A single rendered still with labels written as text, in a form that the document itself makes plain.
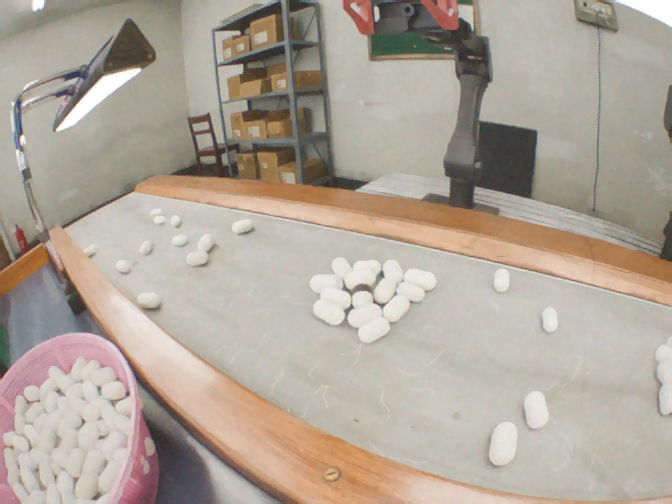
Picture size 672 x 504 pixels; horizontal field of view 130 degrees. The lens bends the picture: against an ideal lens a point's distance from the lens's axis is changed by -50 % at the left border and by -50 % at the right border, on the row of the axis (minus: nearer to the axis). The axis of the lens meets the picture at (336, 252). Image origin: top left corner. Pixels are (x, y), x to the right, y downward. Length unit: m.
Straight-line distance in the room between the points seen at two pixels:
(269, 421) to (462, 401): 0.15
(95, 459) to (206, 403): 0.14
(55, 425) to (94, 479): 0.10
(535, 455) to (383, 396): 0.14
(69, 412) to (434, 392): 0.36
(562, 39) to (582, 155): 0.82
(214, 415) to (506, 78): 2.30
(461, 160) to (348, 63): 2.18
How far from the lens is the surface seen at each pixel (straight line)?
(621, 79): 2.41
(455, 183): 0.74
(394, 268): 0.36
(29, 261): 1.09
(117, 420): 0.31
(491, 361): 0.30
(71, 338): 0.41
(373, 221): 0.48
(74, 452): 0.33
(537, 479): 0.25
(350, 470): 0.20
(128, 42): 0.43
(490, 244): 0.44
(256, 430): 0.22
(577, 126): 2.32
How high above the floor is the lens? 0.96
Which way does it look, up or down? 30 degrees down
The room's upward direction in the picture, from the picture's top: 5 degrees counter-clockwise
